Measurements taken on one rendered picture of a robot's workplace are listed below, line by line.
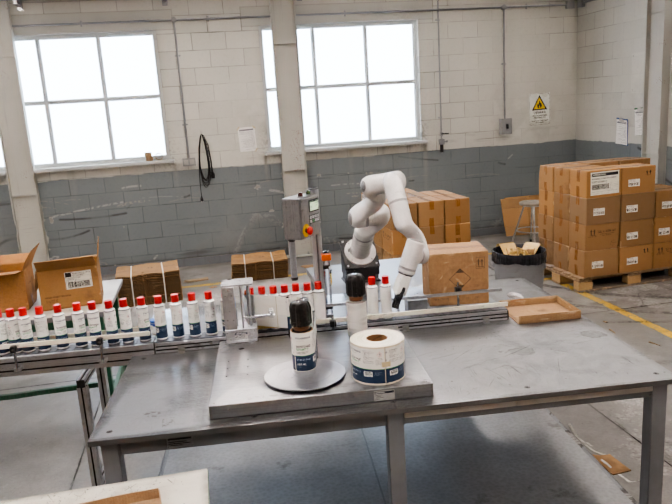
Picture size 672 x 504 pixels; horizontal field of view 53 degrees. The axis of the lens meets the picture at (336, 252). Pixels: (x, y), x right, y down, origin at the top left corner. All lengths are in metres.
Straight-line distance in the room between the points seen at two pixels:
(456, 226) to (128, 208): 4.03
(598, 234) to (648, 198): 0.59
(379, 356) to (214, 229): 6.28
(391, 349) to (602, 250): 4.50
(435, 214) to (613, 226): 1.65
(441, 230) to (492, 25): 3.48
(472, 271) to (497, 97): 6.03
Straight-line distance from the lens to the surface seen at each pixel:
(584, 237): 6.60
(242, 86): 8.45
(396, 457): 2.52
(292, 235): 3.05
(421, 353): 2.87
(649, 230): 6.98
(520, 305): 3.49
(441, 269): 3.38
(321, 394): 2.42
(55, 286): 4.32
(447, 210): 6.68
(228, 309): 2.95
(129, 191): 8.52
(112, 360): 3.20
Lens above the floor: 1.88
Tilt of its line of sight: 12 degrees down
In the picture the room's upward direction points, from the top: 4 degrees counter-clockwise
